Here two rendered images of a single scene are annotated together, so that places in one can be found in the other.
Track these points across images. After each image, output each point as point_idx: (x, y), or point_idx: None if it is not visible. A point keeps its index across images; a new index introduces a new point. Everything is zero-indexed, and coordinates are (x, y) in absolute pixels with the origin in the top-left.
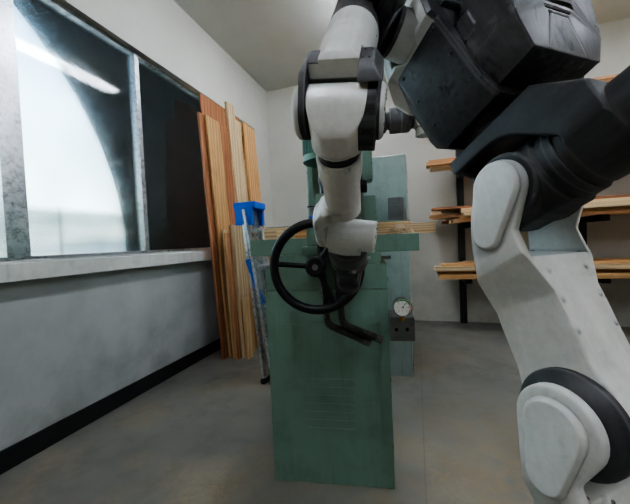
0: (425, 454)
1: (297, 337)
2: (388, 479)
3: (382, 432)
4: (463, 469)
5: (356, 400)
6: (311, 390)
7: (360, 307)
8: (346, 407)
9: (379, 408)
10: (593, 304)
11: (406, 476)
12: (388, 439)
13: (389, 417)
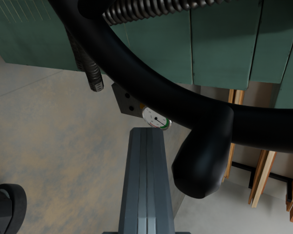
0: (63, 71)
1: None
2: (6, 57)
3: (29, 55)
4: (64, 100)
5: (33, 23)
6: None
7: (154, 31)
8: (18, 8)
9: (44, 54)
10: None
11: (29, 66)
12: (29, 61)
13: (44, 64)
